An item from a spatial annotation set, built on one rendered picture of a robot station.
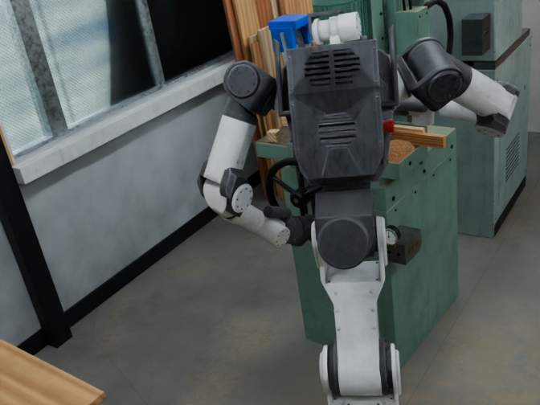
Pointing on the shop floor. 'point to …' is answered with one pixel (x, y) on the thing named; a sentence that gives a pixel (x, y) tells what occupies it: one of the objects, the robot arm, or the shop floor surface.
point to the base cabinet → (394, 287)
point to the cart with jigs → (40, 382)
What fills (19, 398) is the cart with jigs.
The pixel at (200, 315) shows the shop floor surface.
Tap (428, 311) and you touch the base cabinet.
